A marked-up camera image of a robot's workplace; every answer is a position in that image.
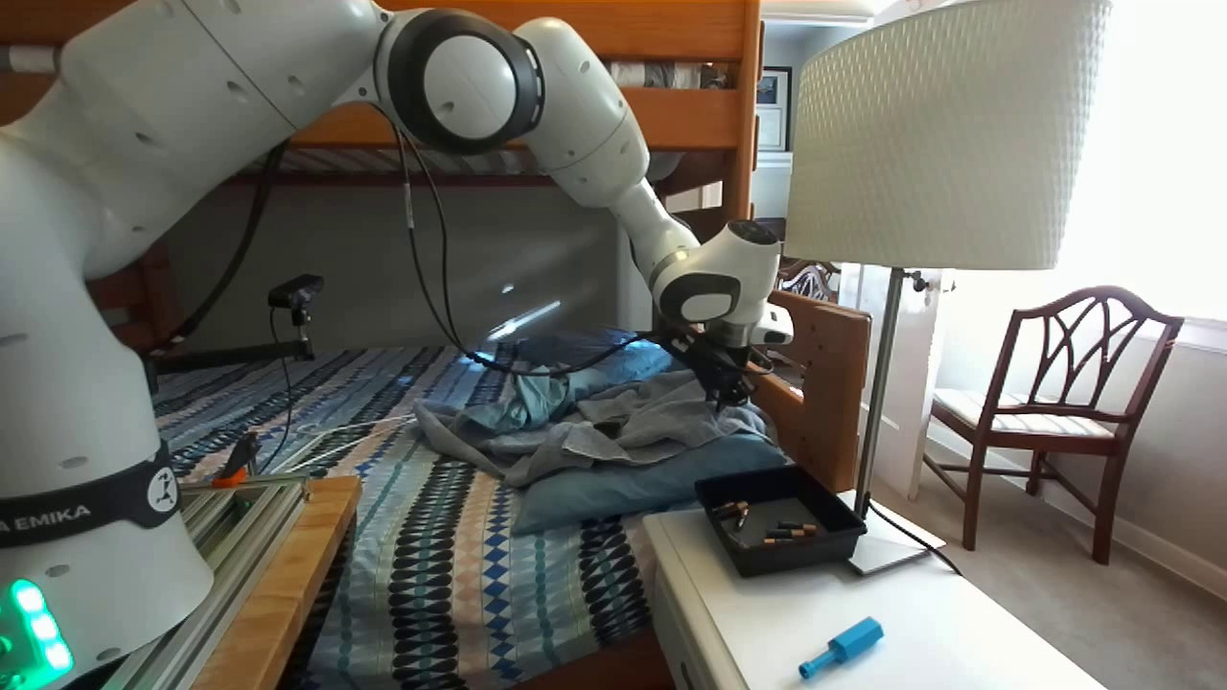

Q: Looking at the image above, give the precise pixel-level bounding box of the striped bunk mattress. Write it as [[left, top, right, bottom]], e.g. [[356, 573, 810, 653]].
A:
[[607, 52, 745, 97]]

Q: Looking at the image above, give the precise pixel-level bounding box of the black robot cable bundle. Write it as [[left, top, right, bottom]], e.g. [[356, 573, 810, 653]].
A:
[[387, 126, 681, 379]]

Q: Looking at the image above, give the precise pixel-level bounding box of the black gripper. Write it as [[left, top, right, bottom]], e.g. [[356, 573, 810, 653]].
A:
[[663, 324, 771, 412]]

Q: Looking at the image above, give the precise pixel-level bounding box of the black plastic tray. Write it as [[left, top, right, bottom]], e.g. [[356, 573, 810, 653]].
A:
[[690, 460, 871, 581]]

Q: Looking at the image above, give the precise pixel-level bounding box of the black camera on stand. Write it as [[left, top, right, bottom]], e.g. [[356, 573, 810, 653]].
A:
[[144, 267, 325, 379]]

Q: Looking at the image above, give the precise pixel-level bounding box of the grey towel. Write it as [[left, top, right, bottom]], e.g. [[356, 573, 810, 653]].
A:
[[414, 379, 771, 492]]

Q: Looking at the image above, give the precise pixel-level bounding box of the wooden bunk bed frame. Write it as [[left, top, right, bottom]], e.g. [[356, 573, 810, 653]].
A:
[[0, 0, 874, 493]]

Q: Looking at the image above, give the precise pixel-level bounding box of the framed wall picture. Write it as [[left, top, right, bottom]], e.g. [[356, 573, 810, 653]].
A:
[[756, 60, 797, 158]]

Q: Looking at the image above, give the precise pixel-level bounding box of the blue pen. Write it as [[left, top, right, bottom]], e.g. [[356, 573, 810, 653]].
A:
[[797, 612, 890, 683]]

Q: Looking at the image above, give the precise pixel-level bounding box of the orange handled tool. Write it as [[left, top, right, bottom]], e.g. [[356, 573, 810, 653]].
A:
[[175, 434, 272, 497]]

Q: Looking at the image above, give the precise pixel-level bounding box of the patterned blue striped bedspread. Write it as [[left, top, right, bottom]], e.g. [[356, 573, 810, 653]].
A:
[[148, 337, 665, 690]]

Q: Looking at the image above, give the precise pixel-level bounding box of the dark wooden chair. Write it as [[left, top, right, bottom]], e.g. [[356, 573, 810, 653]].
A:
[[920, 282, 1187, 567]]

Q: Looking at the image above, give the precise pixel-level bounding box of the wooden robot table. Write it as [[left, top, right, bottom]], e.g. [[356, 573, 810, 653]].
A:
[[187, 473, 366, 690]]

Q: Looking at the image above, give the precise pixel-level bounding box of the thin black power cord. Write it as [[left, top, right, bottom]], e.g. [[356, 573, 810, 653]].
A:
[[867, 493, 968, 577]]

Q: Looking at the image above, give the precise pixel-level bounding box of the white nightstand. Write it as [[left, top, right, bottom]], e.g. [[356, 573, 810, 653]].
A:
[[636, 492, 1108, 690]]

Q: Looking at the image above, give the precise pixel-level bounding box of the aluminium rail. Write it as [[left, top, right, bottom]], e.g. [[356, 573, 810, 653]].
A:
[[90, 475, 319, 690]]

